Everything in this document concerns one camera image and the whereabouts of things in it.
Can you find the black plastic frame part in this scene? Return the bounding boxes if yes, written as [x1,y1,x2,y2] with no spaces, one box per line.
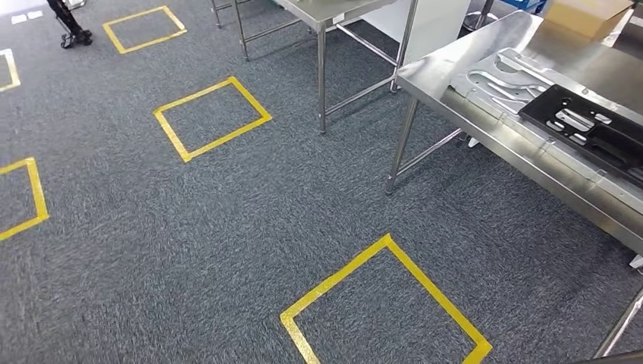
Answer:
[518,83,643,191]

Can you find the stainless steel workbench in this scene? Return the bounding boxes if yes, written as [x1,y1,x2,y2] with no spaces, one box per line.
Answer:
[384,10,643,359]

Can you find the stainless steel table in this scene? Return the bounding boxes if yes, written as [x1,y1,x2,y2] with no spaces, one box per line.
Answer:
[211,0,303,61]
[273,0,418,134]

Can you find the silver stamped metal panel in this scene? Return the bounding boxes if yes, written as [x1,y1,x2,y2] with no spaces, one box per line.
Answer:
[448,47,643,202]

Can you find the blue rack leg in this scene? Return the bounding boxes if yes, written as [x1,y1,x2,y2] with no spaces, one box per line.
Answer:
[502,0,548,14]

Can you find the yellow floor tape square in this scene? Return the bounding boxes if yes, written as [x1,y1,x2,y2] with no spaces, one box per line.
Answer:
[0,157,50,242]

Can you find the black wheeled stand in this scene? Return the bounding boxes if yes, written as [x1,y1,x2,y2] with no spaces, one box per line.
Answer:
[45,0,94,50]

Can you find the brown cardboard box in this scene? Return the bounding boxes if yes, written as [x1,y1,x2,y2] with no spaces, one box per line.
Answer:
[544,0,635,40]

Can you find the chrome stanchion post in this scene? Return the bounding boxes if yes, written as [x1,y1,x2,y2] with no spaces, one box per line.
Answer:
[462,0,498,32]

